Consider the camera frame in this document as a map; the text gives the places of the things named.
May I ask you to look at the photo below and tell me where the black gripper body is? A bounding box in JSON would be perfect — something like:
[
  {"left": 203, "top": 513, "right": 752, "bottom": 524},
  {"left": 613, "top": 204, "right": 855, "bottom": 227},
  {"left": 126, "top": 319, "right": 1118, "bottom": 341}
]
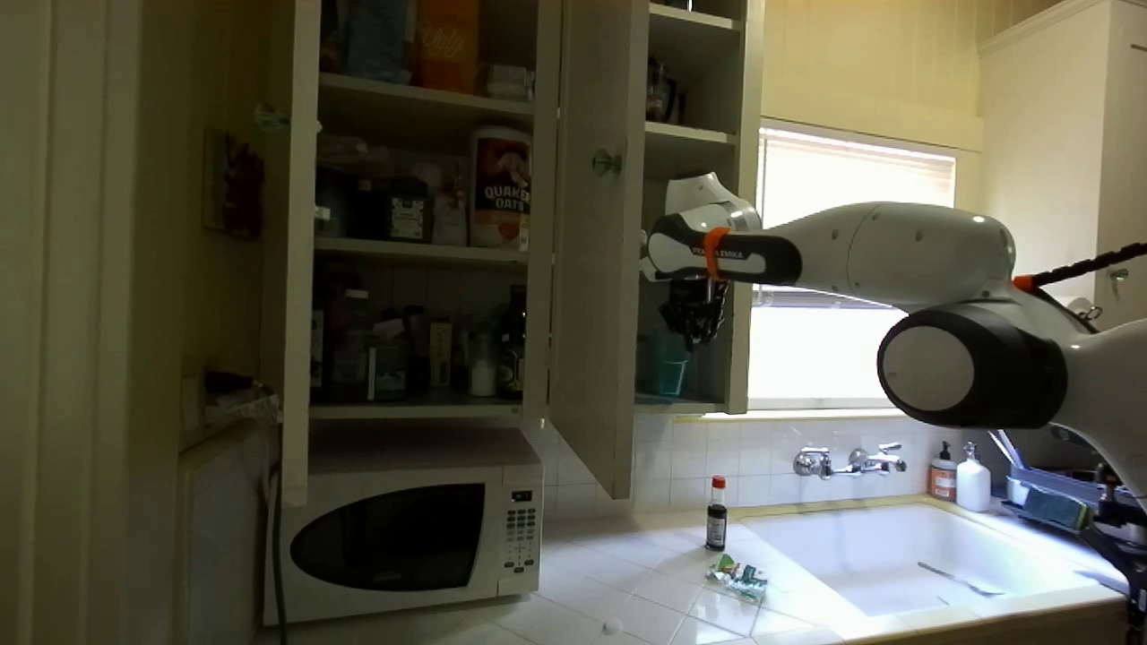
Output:
[{"left": 662, "top": 271, "right": 730, "bottom": 314}]

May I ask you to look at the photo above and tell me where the cream cupboard door with knob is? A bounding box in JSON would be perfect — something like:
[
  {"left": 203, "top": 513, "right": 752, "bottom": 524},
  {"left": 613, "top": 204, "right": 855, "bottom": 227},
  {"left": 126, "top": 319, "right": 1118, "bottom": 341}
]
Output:
[{"left": 542, "top": 0, "right": 654, "bottom": 502}]

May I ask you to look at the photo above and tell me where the plain cream cupboard door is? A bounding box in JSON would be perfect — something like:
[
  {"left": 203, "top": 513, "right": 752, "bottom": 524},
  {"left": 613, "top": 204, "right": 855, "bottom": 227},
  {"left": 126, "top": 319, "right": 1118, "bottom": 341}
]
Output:
[{"left": 277, "top": 0, "right": 321, "bottom": 513}]

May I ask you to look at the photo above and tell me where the tall dark bottle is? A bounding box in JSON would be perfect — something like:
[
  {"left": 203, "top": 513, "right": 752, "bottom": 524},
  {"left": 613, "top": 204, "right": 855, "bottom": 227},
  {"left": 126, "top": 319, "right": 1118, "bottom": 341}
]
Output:
[{"left": 496, "top": 283, "right": 530, "bottom": 404}]

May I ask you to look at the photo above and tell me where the dark sauce bottle red cap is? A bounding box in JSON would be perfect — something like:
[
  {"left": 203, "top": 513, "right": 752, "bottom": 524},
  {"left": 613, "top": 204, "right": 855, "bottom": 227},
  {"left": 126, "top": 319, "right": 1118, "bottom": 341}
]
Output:
[{"left": 703, "top": 474, "right": 730, "bottom": 554}]

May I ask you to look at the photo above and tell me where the small white bottle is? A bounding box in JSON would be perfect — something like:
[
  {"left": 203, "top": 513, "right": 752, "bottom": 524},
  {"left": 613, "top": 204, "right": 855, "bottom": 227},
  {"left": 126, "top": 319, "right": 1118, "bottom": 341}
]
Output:
[{"left": 467, "top": 326, "right": 497, "bottom": 402}]

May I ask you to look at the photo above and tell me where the kitchen window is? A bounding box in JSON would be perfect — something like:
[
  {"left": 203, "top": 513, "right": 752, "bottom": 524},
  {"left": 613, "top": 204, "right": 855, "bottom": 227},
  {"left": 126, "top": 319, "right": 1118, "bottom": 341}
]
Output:
[{"left": 750, "top": 120, "right": 960, "bottom": 420}]

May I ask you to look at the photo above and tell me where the oats canister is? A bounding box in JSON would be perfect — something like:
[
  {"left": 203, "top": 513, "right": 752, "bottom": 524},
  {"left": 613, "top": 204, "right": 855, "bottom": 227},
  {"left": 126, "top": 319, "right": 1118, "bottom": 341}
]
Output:
[{"left": 467, "top": 120, "right": 533, "bottom": 249}]

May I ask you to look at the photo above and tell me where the crumpled clear plastic wrapper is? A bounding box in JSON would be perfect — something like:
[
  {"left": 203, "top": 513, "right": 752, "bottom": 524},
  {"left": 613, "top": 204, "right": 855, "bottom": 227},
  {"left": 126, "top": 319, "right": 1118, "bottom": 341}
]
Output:
[{"left": 703, "top": 550, "right": 770, "bottom": 601}]

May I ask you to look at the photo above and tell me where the brown soap bottle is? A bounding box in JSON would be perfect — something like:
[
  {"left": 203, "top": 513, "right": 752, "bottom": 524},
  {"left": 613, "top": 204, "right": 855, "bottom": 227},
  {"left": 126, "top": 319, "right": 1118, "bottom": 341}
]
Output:
[{"left": 923, "top": 441, "right": 960, "bottom": 506}]

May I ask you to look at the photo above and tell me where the white kitchen sink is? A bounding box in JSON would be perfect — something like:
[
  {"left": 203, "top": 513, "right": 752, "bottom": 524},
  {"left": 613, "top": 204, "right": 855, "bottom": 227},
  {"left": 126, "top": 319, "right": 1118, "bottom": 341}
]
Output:
[{"left": 743, "top": 499, "right": 1134, "bottom": 628}]

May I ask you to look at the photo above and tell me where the green food box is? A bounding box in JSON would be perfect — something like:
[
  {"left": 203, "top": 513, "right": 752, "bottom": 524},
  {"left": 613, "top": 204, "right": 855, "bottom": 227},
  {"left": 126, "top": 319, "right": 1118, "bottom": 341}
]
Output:
[{"left": 369, "top": 310, "right": 412, "bottom": 404}]

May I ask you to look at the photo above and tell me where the black box white label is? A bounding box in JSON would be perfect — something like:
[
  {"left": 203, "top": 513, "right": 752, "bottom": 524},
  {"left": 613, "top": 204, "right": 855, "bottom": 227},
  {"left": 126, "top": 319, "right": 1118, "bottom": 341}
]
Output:
[{"left": 382, "top": 174, "right": 437, "bottom": 248}]

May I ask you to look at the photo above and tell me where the white soap bottle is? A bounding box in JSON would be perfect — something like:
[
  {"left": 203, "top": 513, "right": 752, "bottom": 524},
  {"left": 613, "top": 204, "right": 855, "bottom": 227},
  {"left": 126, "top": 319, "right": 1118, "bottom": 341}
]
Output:
[{"left": 953, "top": 441, "right": 997, "bottom": 515}]

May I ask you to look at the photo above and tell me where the white dish brush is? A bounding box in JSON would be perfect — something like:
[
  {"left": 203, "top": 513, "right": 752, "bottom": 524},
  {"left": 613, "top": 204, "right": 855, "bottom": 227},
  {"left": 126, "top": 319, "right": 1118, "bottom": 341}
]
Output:
[{"left": 987, "top": 427, "right": 1027, "bottom": 481}]

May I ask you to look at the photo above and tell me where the brown glass jar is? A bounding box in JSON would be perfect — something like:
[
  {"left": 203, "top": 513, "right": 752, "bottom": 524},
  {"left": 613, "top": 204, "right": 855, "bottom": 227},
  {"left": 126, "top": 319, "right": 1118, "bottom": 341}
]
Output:
[{"left": 325, "top": 287, "right": 372, "bottom": 404}]

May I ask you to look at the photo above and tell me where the orange food box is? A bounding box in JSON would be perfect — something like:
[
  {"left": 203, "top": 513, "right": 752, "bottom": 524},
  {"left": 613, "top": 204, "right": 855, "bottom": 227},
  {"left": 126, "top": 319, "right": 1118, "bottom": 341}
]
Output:
[{"left": 412, "top": 0, "right": 482, "bottom": 98}]

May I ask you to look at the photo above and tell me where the white microwave oven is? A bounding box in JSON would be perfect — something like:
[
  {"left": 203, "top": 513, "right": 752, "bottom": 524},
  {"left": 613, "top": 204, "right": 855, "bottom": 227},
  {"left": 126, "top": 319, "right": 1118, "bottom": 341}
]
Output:
[{"left": 257, "top": 457, "right": 549, "bottom": 632}]

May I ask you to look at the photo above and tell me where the blue sponge caddy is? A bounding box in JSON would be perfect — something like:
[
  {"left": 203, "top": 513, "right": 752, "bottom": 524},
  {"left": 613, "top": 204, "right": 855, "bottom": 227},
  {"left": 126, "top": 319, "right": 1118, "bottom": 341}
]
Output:
[{"left": 999, "top": 466, "right": 1097, "bottom": 539}]

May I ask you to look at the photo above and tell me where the blue food bag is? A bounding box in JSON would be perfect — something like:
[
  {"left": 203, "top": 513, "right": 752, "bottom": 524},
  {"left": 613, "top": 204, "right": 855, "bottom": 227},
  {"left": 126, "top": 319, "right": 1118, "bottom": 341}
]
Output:
[{"left": 338, "top": 0, "right": 419, "bottom": 87}]

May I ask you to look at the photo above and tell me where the tall cream cabinet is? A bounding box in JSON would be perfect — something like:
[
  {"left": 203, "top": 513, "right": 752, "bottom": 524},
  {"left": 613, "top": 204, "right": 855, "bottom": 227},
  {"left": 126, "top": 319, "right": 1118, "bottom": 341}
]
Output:
[{"left": 971, "top": 0, "right": 1147, "bottom": 332}]

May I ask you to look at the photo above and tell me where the orange cable strap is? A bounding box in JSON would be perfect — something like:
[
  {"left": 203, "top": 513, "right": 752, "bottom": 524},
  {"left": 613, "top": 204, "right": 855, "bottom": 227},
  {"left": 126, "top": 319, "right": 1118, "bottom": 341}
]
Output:
[{"left": 697, "top": 227, "right": 730, "bottom": 287}]

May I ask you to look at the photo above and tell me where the chrome wall faucet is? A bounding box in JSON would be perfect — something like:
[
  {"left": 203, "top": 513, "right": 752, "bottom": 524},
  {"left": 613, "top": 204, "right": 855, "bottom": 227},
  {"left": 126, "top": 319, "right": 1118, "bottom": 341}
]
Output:
[{"left": 788, "top": 441, "right": 911, "bottom": 482}]

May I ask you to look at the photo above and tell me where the cream wall cupboard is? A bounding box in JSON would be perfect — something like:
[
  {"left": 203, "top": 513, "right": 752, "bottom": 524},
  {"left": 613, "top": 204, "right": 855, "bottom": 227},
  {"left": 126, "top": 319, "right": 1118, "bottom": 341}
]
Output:
[{"left": 308, "top": 0, "right": 767, "bottom": 421}]

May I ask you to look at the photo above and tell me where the dark red wall ornament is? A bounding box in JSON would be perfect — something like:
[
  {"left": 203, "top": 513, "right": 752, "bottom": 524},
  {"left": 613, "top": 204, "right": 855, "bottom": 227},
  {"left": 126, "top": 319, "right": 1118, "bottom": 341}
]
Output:
[{"left": 215, "top": 131, "right": 269, "bottom": 239}]

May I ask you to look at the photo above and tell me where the black power cord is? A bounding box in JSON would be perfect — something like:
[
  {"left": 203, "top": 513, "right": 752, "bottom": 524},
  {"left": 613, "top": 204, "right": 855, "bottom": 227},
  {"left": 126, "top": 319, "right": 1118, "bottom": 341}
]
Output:
[{"left": 260, "top": 407, "right": 294, "bottom": 645}]

